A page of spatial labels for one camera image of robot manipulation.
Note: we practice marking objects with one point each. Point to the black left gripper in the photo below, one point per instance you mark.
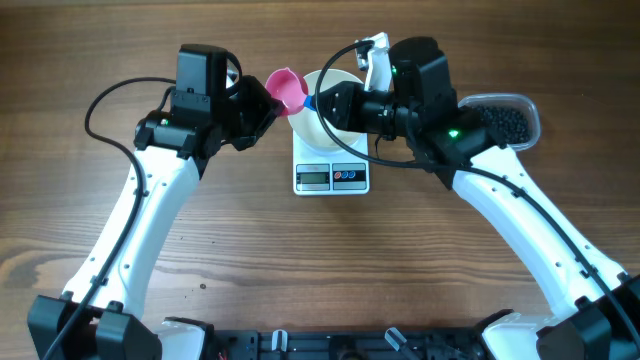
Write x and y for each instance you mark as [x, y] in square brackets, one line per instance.
[267, 109]

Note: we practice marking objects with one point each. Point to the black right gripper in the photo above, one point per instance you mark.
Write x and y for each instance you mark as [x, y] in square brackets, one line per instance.
[347, 114]

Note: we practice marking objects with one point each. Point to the pink scoop with blue handle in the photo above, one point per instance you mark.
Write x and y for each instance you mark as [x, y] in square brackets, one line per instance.
[291, 90]

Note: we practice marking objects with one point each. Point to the white digital kitchen scale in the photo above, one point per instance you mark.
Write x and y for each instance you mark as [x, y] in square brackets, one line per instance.
[328, 173]

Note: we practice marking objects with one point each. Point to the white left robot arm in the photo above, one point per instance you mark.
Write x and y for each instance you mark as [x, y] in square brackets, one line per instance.
[209, 104]

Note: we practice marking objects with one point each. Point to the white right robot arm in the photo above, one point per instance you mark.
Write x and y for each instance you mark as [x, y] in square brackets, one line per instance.
[593, 301]

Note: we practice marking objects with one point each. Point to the white round bowl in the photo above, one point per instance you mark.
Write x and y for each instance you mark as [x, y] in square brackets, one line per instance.
[306, 125]

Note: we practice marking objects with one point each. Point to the black beans in container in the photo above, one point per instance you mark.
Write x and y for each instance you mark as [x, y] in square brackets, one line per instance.
[509, 122]

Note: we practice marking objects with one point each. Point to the clear plastic container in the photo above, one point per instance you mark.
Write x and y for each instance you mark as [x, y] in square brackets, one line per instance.
[520, 102]

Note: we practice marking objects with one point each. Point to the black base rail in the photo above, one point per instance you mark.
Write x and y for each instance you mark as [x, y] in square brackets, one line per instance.
[393, 343]

